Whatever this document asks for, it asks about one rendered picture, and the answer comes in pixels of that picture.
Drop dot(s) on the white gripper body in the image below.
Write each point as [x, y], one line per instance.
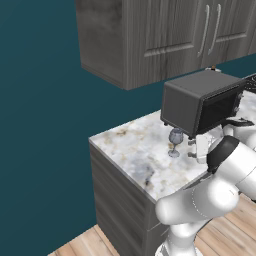
[204, 148]

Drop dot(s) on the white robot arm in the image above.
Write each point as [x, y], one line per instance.
[206, 200]

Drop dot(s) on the clear wine glass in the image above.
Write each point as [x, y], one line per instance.
[175, 137]

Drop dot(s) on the dark grey toaster oven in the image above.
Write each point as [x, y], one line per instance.
[186, 100]

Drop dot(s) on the small white and brown object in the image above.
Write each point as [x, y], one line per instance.
[213, 68]

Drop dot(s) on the black hob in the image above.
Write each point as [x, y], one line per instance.
[251, 81]

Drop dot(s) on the grey wood base cabinet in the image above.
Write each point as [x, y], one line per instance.
[116, 200]

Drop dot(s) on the wide grey cupboard door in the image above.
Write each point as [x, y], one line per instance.
[163, 36]

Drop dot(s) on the narrow grey cupboard door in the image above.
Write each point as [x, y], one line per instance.
[233, 26]

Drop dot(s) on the grey wood wall cupboard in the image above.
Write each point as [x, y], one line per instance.
[103, 36]

